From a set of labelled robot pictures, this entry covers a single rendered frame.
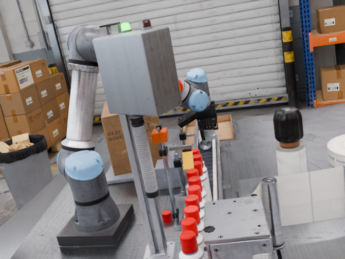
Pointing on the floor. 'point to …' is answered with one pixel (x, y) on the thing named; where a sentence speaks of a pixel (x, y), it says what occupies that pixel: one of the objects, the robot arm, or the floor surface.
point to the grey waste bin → (27, 177)
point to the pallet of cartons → (33, 102)
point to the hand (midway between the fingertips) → (204, 142)
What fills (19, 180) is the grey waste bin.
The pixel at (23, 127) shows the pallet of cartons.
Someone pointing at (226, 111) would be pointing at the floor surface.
